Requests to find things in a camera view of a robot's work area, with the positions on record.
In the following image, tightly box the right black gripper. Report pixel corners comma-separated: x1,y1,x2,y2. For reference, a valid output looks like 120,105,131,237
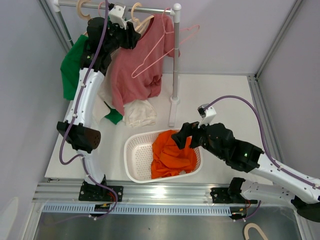
171,116,225,160

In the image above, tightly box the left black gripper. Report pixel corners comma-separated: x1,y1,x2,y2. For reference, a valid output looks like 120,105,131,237
103,19,141,54

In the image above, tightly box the beige wooden hanger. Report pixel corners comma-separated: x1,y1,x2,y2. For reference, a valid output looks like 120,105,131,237
130,2,155,34
76,0,93,36

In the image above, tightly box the pink t shirt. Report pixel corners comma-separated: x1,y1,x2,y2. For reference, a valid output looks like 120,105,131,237
110,14,175,115

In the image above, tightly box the orange t shirt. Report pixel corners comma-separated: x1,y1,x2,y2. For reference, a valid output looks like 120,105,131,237
150,130,197,179

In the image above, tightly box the pink wire hanger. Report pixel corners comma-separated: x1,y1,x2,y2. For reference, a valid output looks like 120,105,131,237
131,7,201,79
97,1,106,18

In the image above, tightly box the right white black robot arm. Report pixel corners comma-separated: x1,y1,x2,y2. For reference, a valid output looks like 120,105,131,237
171,122,320,223

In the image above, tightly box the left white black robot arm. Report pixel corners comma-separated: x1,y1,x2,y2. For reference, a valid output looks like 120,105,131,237
56,17,141,201

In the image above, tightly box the beige t shirt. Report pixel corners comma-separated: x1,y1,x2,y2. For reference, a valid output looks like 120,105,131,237
93,50,157,128

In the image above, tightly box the green t shirt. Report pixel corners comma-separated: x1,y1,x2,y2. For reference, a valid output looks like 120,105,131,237
60,33,125,125

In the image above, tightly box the beige hanger on floor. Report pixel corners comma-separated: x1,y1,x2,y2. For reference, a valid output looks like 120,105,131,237
243,223,270,240

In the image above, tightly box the metal clothes rack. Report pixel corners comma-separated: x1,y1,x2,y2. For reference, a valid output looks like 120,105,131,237
49,0,182,127

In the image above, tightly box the white perforated plastic basket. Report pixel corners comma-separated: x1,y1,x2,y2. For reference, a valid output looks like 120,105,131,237
123,130,203,184

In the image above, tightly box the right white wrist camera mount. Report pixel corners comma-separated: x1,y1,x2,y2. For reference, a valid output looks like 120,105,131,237
197,104,217,128

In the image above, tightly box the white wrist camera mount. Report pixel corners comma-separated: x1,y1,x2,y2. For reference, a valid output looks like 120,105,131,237
197,104,217,128
108,3,128,30

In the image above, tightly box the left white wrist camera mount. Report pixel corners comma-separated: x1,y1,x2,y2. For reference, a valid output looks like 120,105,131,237
108,3,128,30

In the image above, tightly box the aluminium rail frame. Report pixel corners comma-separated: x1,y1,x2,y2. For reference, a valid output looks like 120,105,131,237
32,179,228,205

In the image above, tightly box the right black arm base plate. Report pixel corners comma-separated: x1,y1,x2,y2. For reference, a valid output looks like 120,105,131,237
210,187,259,204

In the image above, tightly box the white slotted cable duct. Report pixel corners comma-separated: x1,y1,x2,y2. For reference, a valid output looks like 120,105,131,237
42,203,232,217

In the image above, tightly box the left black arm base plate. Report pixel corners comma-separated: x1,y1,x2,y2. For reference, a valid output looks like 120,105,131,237
78,179,124,202

